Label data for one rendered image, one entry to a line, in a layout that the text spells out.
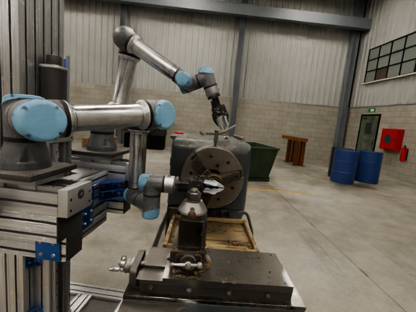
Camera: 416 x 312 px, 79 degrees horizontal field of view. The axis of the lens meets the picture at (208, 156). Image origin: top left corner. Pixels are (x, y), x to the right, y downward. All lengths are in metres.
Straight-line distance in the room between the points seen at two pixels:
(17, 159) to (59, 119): 0.21
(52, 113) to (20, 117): 0.07
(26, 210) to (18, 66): 0.54
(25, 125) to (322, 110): 12.07
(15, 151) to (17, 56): 0.40
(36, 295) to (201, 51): 10.78
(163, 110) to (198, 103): 10.18
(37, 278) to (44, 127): 0.81
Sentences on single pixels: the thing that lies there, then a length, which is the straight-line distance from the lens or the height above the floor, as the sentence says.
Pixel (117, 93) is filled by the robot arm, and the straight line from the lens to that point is 1.51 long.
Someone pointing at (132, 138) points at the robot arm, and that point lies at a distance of 1.16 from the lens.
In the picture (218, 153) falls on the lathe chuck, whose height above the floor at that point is 1.21.
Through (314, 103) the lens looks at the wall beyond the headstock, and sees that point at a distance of 12.39.
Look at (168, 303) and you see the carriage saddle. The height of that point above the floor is 0.91.
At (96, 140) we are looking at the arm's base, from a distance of 1.38.
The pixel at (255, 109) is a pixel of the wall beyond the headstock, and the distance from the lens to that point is 11.45.
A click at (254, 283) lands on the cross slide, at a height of 0.97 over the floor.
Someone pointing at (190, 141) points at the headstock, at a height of 1.24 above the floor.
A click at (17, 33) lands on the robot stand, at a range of 1.23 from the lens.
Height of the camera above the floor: 1.37
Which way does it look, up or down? 8 degrees down
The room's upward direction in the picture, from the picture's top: 5 degrees clockwise
